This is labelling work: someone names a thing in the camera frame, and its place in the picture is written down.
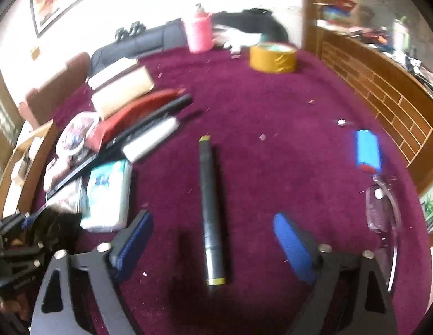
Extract brown chair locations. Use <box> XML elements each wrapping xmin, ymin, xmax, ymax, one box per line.
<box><xmin>18</xmin><ymin>52</ymin><xmax>91</xmax><ymax>130</ymax></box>

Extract teal white tissue pack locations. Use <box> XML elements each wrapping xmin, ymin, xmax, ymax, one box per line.
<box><xmin>80</xmin><ymin>159</ymin><xmax>133</xmax><ymax>233</ymax></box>

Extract white rectangular box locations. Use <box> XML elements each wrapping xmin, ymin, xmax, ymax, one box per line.
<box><xmin>122</xmin><ymin>117</ymin><xmax>180</xmax><ymax>164</ymax></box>

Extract colourful gift box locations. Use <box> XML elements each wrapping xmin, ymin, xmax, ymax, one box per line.
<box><xmin>321</xmin><ymin>0</ymin><xmax>358</xmax><ymax>21</ymax></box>

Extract clear frame eyeglasses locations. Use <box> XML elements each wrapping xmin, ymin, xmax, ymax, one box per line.
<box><xmin>365</xmin><ymin>174</ymin><xmax>402</xmax><ymax>294</ymax></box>

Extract white kettle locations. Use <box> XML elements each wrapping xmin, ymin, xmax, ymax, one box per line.
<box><xmin>391</xmin><ymin>17</ymin><xmax>412</xmax><ymax>47</ymax></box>

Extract white cloth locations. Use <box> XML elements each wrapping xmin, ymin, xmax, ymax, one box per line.
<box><xmin>213</xmin><ymin>24</ymin><xmax>264</xmax><ymax>54</ymax></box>

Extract red foil packet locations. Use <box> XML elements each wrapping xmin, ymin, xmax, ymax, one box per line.
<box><xmin>85</xmin><ymin>89</ymin><xmax>180</xmax><ymax>152</ymax></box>

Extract black clothing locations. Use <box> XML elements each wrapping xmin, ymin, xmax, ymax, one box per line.
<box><xmin>211</xmin><ymin>8</ymin><xmax>290</xmax><ymax>42</ymax></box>

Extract red round lidded cup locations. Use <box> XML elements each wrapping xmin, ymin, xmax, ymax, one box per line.
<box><xmin>56</xmin><ymin>111</ymin><xmax>100</xmax><ymax>157</ymax></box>

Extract wooden cabinet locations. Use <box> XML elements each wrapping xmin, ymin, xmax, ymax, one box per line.
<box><xmin>303</xmin><ymin>0</ymin><xmax>433</xmax><ymax>196</ymax></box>

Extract dark leather sofa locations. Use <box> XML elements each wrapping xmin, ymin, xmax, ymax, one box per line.
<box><xmin>89</xmin><ymin>17</ymin><xmax>189</xmax><ymax>77</ymax></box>

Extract black plastic bag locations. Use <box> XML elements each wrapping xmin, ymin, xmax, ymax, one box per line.
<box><xmin>28</xmin><ymin>209</ymin><xmax>82</xmax><ymax>252</ymax></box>

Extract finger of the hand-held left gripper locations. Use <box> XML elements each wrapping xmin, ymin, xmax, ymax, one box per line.
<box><xmin>0</xmin><ymin>211</ymin><xmax>34</xmax><ymax>238</ymax></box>
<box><xmin>0</xmin><ymin>244</ymin><xmax>44</xmax><ymax>273</ymax></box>

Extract cream carton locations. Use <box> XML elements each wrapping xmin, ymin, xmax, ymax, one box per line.
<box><xmin>91</xmin><ymin>66</ymin><xmax>155</xmax><ymax>121</ymax></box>

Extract blue battery pack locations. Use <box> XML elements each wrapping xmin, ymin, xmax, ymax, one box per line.
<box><xmin>355</xmin><ymin>129</ymin><xmax>382</xmax><ymax>175</ymax></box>

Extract pink knitted bottle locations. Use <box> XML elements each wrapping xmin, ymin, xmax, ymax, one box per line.
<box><xmin>183</xmin><ymin>3</ymin><xmax>214</xmax><ymax>54</ymax></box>

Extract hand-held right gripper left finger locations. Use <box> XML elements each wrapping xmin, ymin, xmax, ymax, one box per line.
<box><xmin>30</xmin><ymin>209</ymin><xmax>155</xmax><ymax>335</ymax></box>

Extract cardboard box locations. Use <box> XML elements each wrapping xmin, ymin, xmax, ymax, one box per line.
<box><xmin>0</xmin><ymin>119</ymin><xmax>60</xmax><ymax>217</ymax></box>

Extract black marker yellow ends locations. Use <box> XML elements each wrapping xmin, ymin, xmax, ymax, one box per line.
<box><xmin>198</xmin><ymin>135</ymin><xmax>227</xmax><ymax>287</ymax></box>

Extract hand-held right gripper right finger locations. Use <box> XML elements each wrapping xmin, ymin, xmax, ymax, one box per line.
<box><xmin>273</xmin><ymin>212</ymin><xmax>398</xmax><ymax>335</ymax></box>

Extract yellow tape roll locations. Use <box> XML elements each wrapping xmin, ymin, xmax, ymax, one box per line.
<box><xmin>249</xmin><ymin>41</ymin><xmax>297</xmax><ymax>75</ymax></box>

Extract white notebook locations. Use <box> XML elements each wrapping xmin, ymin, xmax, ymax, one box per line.
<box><xmin>87</xmin><ymin>56</ymin><xmax>139</xmax><ymax>89</ymax></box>

